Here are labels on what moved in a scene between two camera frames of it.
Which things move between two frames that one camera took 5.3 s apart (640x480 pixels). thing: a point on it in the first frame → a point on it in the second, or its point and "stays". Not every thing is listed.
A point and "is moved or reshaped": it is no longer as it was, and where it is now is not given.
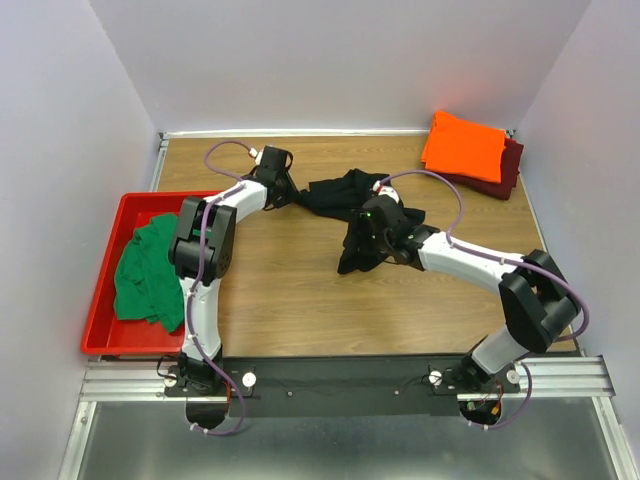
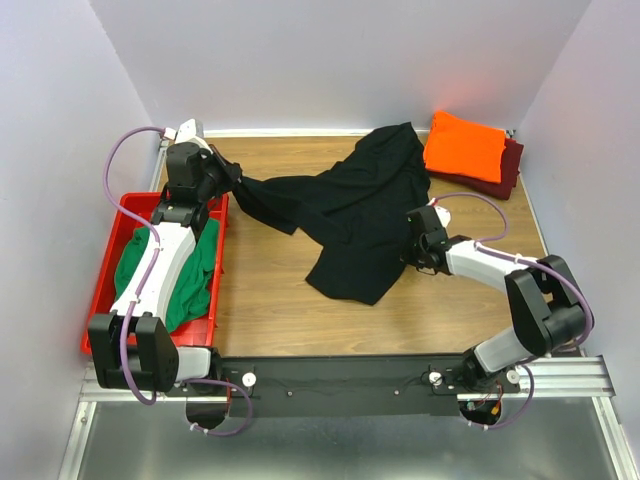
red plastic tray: (107, 335) stays
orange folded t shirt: (464, 148) stays
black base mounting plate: (340, 386) stays
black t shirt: (342, 198) is moved or reshaped
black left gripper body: (287, 189) → (218, 176)
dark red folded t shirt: (511, 163) stays
